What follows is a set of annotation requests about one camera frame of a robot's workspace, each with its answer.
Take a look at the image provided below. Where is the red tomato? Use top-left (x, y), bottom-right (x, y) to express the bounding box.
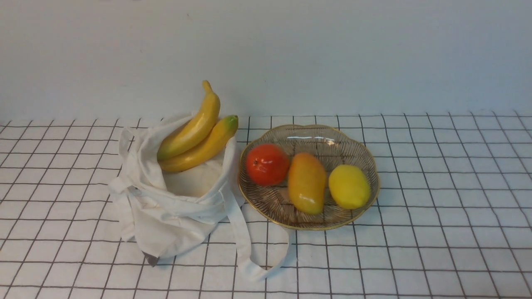
top-left (246, 143), bottom-right (290, 186)

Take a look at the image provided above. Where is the white cloth tote bag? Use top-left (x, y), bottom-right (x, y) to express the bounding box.
top-left (108, 112), bottom-right (295, 282)

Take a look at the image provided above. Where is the yellow banana with green tip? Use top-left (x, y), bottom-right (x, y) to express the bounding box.
top-left (158, 114), bottom-right (239, 172)

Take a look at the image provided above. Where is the orange yellow mango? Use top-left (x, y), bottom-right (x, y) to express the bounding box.
top-left (288, 152), bottom-right (327, 215)

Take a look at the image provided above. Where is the yellow banana with brown tip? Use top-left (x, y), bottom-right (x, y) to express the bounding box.
top-left (157, 80), bottom-right (221, 161)

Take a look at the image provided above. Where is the yellow lemon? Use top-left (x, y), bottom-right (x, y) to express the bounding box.
top-left (328, 164), bottom-right (371, 210)

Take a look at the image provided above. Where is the white grid tablecloth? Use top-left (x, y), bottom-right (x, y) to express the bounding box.
top-left (0, 113), bottom-right (532, 299)

